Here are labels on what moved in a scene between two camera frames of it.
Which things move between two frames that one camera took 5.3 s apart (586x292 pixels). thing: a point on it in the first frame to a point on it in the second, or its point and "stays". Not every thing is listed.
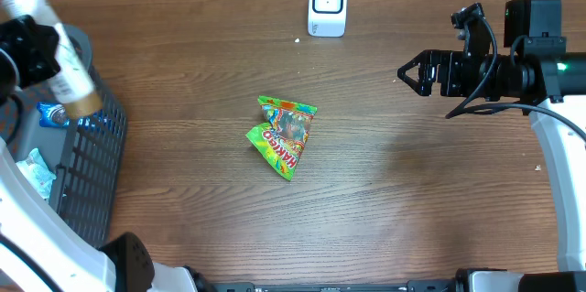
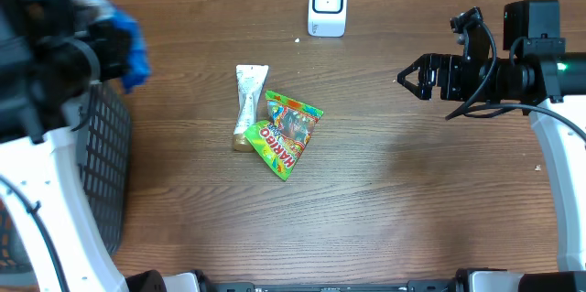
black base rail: [410, 286] stays
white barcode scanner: [328, 4] stays
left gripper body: [33, 59] to [113, 60]
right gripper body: [458, 72] stays
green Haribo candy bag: [280, 141] stays
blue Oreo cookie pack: [54, 115] to [103, 7]
